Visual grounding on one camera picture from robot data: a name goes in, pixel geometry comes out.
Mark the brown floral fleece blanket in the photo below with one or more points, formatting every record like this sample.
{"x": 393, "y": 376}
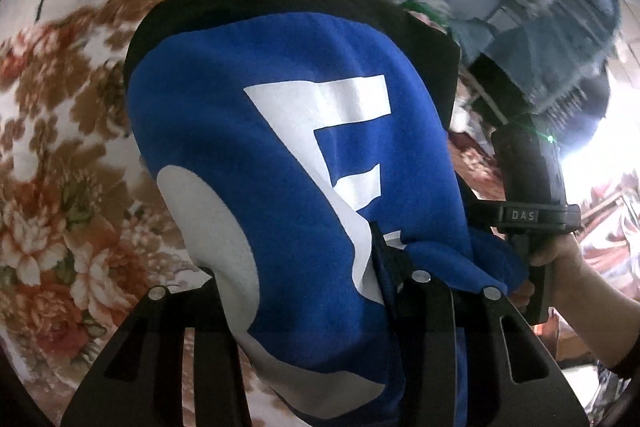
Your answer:
{"x": 85, "y": 233}

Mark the blue denim garment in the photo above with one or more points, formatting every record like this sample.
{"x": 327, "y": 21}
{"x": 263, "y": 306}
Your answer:
{"x": 551, "y": 62}

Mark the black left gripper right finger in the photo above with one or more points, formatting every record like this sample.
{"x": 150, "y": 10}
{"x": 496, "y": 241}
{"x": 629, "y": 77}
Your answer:
{"x": 471, "y": 349}

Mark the pink cloth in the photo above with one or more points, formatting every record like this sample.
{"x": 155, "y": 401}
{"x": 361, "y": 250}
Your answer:
{"x": 609, "y": 236}

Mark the person's right hand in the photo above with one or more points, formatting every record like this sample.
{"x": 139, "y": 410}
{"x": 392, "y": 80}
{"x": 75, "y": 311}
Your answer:
{"x": 561, "y": 255}

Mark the person's right forearm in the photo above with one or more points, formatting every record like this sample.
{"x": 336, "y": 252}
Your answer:
{"x": 605, "y": 319}

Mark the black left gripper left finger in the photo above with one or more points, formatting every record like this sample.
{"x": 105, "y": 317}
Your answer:
{"x": 137, "y": 378}

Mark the blue and black sweatshirt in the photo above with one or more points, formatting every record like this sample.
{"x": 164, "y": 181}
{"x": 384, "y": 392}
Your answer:
{"x": 280, "y": 132}

